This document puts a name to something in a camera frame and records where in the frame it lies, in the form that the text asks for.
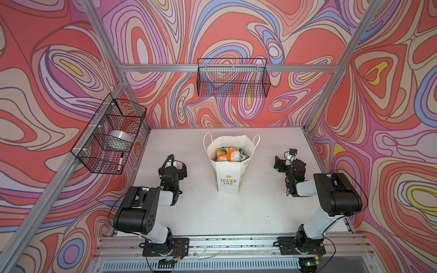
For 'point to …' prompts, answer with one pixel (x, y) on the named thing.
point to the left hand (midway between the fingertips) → (175, 163)
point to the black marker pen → (120, 161)
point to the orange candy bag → (231, 154)
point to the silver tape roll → (122, 135)
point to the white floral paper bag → (229, 176)
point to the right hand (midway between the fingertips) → (284, 159)
